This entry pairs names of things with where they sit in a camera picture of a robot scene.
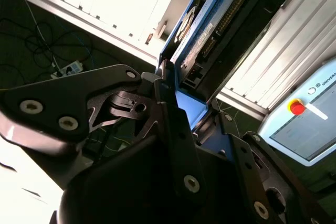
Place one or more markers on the hard disk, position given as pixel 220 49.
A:
pixel 236 58

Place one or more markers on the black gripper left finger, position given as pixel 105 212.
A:
pixel 52 95

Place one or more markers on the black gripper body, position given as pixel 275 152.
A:
pixel 126 195

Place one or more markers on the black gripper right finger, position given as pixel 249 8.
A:
pixel 249 166

